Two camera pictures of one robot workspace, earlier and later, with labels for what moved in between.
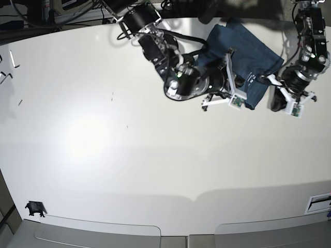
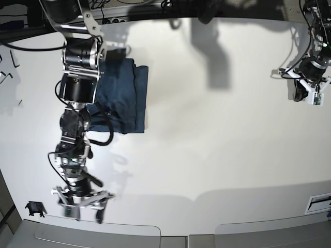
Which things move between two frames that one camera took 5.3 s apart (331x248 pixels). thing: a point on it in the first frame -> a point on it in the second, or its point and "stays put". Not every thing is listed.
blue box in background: x=12 y=25 stays put
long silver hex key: x=13 y=61 stays put
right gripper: x=216 y=80 -> x=81 y=186
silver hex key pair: x=5 y=75 stays put
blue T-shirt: x=251 y=59 -> x=121 y=92
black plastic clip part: x=35 y=207 stays put
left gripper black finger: x=279 y=101 -> x=301 y=92
